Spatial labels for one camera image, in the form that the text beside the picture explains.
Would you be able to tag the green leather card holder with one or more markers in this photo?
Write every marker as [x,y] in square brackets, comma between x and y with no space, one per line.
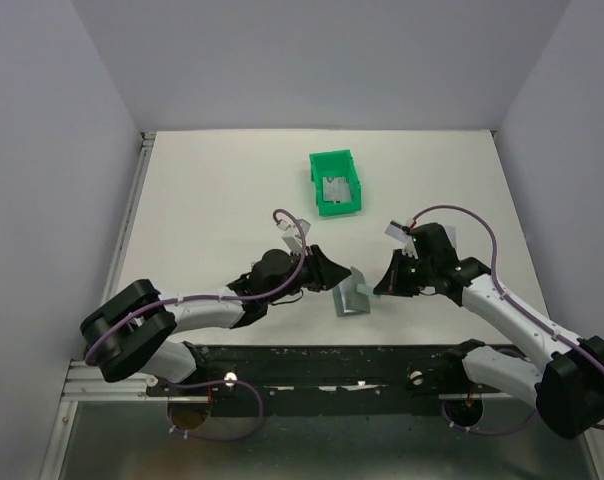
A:
[352,296]

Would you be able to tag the silver card near right gripper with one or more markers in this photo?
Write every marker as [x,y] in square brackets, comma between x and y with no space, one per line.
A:
[398,231]

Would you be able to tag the silver card in bin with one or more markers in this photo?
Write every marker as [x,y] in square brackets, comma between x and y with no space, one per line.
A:
[336,190]

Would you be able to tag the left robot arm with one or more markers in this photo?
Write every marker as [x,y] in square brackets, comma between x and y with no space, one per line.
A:
[130,333]

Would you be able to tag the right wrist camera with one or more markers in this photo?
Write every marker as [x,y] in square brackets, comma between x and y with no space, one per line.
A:
[409,248]

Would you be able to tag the left aluminium frame extrusion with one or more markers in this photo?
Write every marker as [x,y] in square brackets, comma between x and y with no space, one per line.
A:
[67,409]

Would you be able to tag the far right silver card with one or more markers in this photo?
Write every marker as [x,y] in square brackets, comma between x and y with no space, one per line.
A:
[451,235]

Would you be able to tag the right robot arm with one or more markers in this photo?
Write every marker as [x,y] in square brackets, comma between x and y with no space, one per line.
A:
[559,373]

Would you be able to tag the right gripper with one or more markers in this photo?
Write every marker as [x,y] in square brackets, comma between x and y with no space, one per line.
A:
[392,282]

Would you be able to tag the green plastic bin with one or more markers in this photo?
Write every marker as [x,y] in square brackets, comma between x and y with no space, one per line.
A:
[335,163]

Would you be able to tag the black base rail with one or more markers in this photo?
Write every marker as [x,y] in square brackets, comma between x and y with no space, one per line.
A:
[238,381]

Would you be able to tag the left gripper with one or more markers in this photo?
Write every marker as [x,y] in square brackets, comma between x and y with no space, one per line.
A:
[324,273]

